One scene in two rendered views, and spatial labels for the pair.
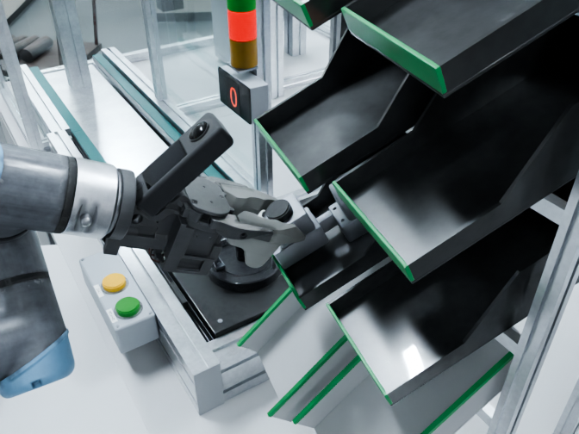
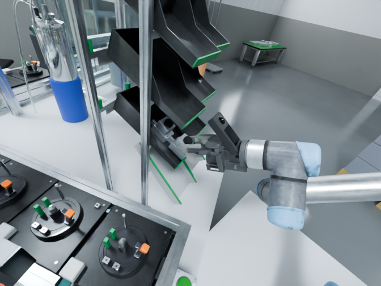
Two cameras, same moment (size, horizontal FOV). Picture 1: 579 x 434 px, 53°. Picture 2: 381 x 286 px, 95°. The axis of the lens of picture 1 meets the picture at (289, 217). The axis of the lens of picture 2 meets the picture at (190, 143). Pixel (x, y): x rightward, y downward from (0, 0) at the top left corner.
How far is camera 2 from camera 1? 90 cm
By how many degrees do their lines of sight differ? 94
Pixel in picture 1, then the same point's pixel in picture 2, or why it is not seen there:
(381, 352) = (195, 130)
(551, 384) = (117, 154)
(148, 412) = (199, 255)
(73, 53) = not seen: outside the picture
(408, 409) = not seen: hidden behind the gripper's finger
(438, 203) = (195, 86)
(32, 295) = not seen: hidden behind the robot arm
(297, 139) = (183, 115)
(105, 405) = (209, 276)
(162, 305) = (170, 270)
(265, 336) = (172, 197)
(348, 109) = (169, 99)
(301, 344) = (172, 181)
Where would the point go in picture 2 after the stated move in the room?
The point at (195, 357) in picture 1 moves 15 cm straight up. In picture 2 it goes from (185, 230) to (192, 209)
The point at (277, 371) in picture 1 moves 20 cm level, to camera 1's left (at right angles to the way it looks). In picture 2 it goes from (179, 191) to (212, 232)
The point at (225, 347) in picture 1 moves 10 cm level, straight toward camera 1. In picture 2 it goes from (172, 225) to (190, 208)
